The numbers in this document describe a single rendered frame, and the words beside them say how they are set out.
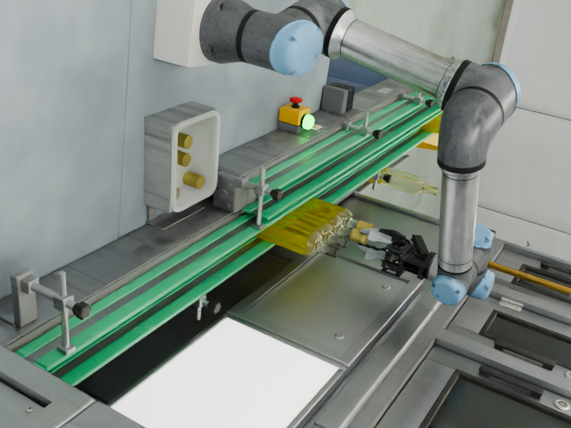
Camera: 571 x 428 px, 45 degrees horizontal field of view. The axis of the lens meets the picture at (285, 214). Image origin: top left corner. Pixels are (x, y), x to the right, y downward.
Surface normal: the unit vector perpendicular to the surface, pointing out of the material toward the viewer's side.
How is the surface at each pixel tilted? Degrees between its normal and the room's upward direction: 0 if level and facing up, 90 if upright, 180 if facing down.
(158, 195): 90
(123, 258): 90
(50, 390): 90
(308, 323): 90
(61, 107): 0
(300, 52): 9
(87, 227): 0
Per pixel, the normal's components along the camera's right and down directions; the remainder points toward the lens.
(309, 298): 0.10, -0.89
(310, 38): 0.76, 0.39
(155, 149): -0.52, 0.34
